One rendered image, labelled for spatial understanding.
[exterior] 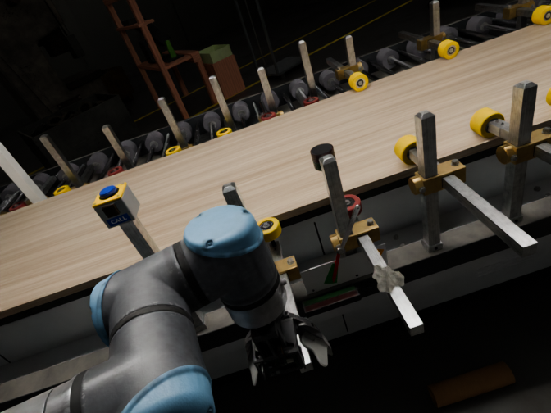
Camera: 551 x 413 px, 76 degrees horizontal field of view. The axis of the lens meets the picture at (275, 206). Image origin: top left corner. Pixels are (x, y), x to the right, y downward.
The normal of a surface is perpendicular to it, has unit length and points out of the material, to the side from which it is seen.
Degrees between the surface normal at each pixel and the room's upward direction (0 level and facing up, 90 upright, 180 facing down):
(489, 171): 90
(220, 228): 5
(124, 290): 10
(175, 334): 49
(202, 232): 5
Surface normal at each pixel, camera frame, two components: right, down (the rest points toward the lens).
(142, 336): -0.13, -0.84
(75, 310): 0.16, 0.54
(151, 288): 0.18, -0.90
